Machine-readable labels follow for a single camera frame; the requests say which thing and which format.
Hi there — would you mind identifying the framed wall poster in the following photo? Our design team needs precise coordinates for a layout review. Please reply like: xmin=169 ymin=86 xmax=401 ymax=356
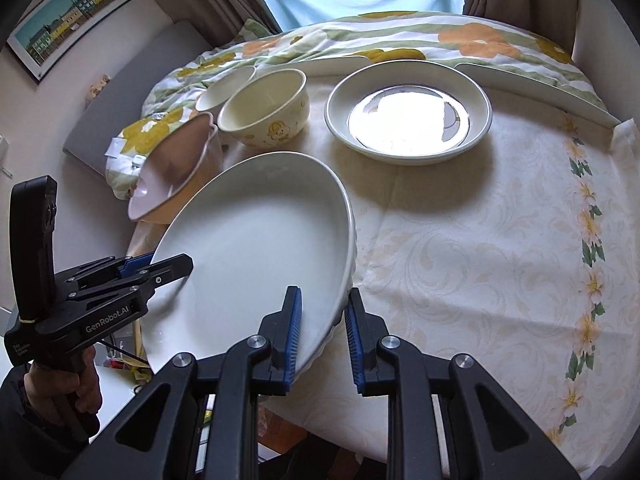
xmin=5 ymin=0 xmax=135 ymax=85

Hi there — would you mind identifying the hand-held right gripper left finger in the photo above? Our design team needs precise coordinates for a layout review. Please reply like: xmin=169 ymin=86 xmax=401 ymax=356
xmin=62 ymin=286 xmax=304 ymax=480

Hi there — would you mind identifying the small white bowl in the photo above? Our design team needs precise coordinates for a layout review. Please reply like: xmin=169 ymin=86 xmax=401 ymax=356
xmin=194 ymin=65 xmax=257 ymax=112

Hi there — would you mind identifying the cream bowl with yellow print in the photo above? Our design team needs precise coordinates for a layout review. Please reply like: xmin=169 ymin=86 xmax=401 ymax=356
xmin=216 ymin=68 xmax=311 ymax=148

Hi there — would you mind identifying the floral striped blanket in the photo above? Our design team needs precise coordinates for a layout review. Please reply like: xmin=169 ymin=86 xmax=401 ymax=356
xmin=104 ymin=10 xmax=601 ymax=201

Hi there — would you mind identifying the grey padded headboard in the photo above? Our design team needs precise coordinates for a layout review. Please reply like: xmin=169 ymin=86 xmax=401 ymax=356
xmin=62 ymin=20 xmax=201 ymax=181

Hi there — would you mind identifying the round white deep plate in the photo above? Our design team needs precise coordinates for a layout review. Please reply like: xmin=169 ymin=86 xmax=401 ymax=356
xmin=324 ymin=61 xmax=493 ymax=165

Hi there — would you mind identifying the cream floral tablecloth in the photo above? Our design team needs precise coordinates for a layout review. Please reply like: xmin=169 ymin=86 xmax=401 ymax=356
xmin=125 ymin=67 xmax=640 ymax=461

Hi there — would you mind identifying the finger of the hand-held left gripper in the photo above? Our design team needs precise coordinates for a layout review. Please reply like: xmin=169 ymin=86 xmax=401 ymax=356
xmin=52 ymin=254 xmax=154 ymax=283
xmin=65 ymin=254 xmax=194 ymax=307

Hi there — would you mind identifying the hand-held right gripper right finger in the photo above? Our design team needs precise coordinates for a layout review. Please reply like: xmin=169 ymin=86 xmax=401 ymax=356
xmin=344 ymin=287 xmax=583 ymax=480

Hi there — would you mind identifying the white oval dish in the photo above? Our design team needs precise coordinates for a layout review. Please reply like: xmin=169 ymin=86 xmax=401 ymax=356
xmin=141 ymin=151 xmax=358 ymax=378

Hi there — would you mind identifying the person's left hand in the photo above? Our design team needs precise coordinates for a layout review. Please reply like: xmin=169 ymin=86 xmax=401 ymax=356
xmin=25 ymin=347 xmax=101 ymax=428

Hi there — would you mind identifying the pink dish with handles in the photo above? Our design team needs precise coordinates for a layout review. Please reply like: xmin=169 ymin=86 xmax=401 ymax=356
xmin=126 ymin=111 xmax=223 ymax=224

